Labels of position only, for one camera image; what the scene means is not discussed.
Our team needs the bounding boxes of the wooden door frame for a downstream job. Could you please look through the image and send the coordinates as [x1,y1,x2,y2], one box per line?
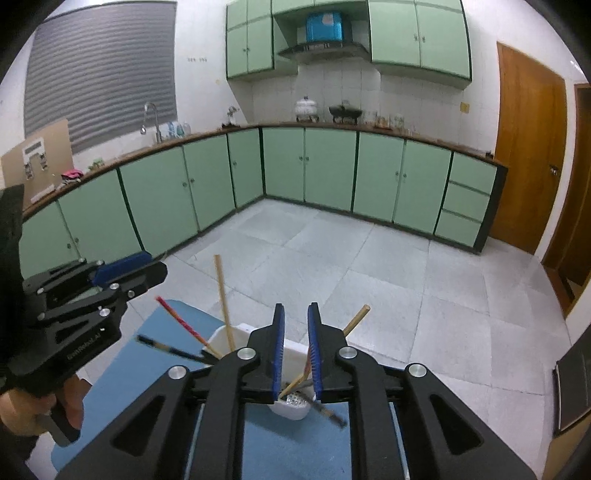
[540,83,591,320]

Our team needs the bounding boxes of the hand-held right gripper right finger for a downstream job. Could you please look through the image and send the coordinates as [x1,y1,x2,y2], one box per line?
[307,302,544,480]

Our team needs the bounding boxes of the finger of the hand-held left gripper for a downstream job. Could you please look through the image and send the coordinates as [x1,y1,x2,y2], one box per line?
[38,262,169,334]
[21,252,153,304]

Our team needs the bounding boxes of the light wooden chopstick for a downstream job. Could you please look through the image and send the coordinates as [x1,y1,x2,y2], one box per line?
[213,254,236,354]
[279,304,372,400]

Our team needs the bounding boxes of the cardboard panel with white fittings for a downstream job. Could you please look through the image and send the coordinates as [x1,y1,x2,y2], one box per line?
[0,117,75,206]

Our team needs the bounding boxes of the white utensil holder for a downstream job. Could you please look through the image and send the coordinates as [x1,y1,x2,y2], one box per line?
[205,323,320,422]

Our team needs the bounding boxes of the grey window blind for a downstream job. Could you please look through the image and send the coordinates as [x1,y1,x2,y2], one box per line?
[23,0,179,156]

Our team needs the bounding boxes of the black glass cabinet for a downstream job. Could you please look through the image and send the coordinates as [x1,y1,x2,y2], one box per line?
[551,340,591,440]

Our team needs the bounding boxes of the clear bottles by sink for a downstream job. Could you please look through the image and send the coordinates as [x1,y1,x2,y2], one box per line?
[163,120,193,140]

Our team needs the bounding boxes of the green wall cabinets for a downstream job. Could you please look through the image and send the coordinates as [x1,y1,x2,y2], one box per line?
[225,0,474,91]

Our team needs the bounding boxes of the white cooking pot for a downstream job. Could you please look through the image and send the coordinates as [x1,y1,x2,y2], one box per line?
[294,95,320,123]

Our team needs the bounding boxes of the black cooking pot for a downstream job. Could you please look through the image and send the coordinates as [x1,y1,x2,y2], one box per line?
[328,102,361,126]

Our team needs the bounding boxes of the blue range hood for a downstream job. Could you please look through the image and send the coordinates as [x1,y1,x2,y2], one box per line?
[276,11,370,64]

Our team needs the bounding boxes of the steel faucet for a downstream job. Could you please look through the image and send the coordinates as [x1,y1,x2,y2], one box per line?
[139,102,163,144]

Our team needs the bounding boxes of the person's left hand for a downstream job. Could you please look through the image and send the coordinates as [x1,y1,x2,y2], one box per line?
[0,374,86,437]

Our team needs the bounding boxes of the green base cabinets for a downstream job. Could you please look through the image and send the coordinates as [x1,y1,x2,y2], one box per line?
[18,122,509,278]

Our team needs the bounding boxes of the brown dark chopstick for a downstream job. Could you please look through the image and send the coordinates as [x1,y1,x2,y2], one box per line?
[304,399,348,429]

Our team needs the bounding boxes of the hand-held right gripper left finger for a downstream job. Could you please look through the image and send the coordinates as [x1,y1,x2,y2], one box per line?
[55,303,285,480]

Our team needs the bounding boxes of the wooden door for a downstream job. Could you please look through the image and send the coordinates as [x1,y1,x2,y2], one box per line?
[489,41,568,257]

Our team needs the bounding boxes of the red chopstick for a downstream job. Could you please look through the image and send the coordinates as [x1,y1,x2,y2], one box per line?
[156,296,213,354]

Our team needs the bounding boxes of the blue tablecloth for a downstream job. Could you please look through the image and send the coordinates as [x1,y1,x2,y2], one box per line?
[50,299,413,480]

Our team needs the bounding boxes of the dark blue chopstick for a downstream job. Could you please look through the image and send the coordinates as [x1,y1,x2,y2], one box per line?
[136,335,216,366]

